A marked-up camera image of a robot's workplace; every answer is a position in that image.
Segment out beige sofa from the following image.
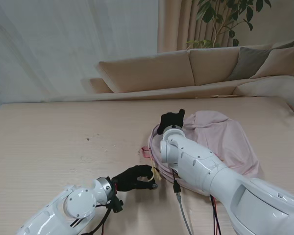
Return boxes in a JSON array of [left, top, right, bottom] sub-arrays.
[[80, 38, 294, 101]]

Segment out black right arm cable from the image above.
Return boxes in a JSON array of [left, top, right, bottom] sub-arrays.
[[171, 170, 194, 235]]

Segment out red right arm wires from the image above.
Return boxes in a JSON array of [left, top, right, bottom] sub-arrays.
[[209, 194, 222, 235]]

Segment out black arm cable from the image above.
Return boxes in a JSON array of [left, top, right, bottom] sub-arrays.
[[171, 170, 194, 235], [70, 205, 113, 235]]

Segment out grey cushion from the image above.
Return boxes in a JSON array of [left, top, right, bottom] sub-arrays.
[[225, 46, 273, 81]]

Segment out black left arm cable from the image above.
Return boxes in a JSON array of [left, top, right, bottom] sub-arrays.
[[70, 205, 113, 235]]

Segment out pale pink backpack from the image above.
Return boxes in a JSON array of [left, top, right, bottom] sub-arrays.
[[141, 110, 260, 190]]

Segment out beige pleated curtain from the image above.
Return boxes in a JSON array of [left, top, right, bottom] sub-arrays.
[[157, 0, 241, 53]]

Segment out white sheer curtain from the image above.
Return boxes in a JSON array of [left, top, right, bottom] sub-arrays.
[[0, 0, 160, 103]]

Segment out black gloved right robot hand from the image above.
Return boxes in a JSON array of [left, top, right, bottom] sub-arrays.
[[157, 108, 186, 135]]

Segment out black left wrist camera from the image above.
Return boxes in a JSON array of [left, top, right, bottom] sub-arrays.
[[107, 197, 124, 213]]

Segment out beige cushion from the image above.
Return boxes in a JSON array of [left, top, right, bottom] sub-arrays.
[[249, 44, 294, 79]]

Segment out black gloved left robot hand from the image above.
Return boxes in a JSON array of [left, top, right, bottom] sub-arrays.
[[111, 164, 159, 192]]

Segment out tall green leafy plant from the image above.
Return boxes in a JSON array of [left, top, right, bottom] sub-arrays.
[[185, 0, 272, 49]]

